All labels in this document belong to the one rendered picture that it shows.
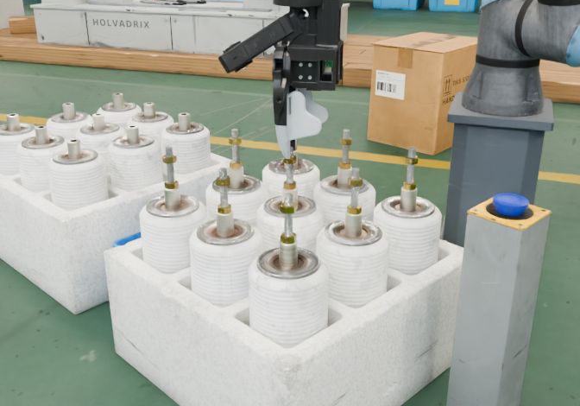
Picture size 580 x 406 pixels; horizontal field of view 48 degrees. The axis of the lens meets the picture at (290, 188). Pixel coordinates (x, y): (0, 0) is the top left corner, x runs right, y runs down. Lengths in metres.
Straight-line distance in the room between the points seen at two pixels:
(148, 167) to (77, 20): 2.20
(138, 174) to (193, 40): 1.89
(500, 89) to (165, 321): 0.73
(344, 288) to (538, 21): 0.59
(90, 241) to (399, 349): 0.55
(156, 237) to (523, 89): 0.71
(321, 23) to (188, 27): 2.25
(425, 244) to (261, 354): 0.30
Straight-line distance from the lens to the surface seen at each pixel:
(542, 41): 1.19
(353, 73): 2.75
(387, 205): 0.94
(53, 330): 1.17
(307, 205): 0.93
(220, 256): 0.82
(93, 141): 1.30
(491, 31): 1.26
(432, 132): 1.93
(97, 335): 1.14
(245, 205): 0.97
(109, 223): 1.17
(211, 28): 3.01
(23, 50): 3.50
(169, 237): 0.91
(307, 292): 0.75
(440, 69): 1.88
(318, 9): 0.83
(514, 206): 0.78
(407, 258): 0.92
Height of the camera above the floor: 0.62
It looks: 22 degrees down
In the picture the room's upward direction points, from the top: straight up
